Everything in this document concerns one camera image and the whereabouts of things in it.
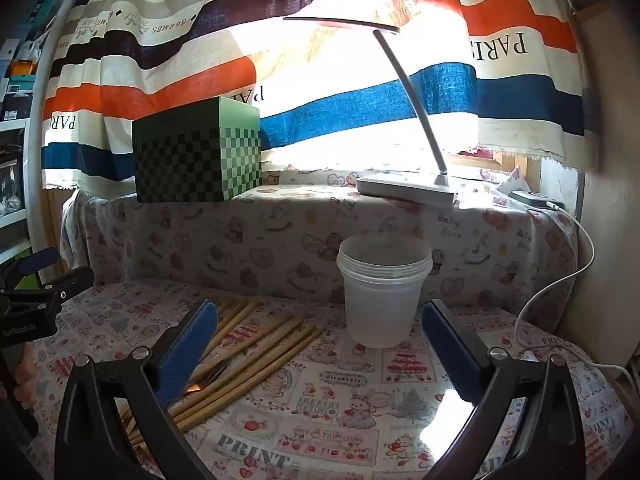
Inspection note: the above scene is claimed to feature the person's left hand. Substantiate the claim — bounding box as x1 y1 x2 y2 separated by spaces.
12 355 40 408

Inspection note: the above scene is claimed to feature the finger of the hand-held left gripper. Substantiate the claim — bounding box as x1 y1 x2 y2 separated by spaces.
27 265 96 311
15 247 62 278

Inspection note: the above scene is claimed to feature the translucent plastic container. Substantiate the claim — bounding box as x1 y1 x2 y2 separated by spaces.
336 234 433 350

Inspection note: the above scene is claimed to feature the storage shelf with boxes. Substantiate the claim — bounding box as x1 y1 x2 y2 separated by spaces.
0 0 56 261

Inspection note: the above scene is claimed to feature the cartoon print tablecloth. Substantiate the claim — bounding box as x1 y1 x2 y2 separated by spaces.
30 277 636 480

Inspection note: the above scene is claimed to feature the green checkered box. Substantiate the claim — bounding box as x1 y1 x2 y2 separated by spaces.
131 96 264 204

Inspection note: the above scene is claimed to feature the small white electronic device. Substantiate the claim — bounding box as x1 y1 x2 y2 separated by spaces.
509 190 563 209

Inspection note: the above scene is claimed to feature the bear print cloth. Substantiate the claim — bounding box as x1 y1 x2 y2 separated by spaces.
60 167 581 306

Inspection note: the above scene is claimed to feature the striped printed curtain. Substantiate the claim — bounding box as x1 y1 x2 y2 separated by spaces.
40 0 588 196

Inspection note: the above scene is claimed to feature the white upright pole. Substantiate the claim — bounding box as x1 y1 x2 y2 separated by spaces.
24 0 108 261

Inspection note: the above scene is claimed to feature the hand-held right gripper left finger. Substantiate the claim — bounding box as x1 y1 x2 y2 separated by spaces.
54 299 219 480

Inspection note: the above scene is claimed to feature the white desk lamp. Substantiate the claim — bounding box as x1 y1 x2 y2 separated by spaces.
282 16 461 206

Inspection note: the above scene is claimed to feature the white charging cable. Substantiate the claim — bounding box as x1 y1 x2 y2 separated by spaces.
515 200 636 386

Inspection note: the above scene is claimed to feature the group of bamboo chopsticks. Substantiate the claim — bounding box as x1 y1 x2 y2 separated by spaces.
117 297 325 448

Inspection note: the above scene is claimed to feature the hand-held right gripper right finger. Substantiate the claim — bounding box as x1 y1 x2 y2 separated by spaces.
421 299 587 480

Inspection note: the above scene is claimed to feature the small metal fork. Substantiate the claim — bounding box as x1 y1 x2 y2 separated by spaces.
185 362 231 393

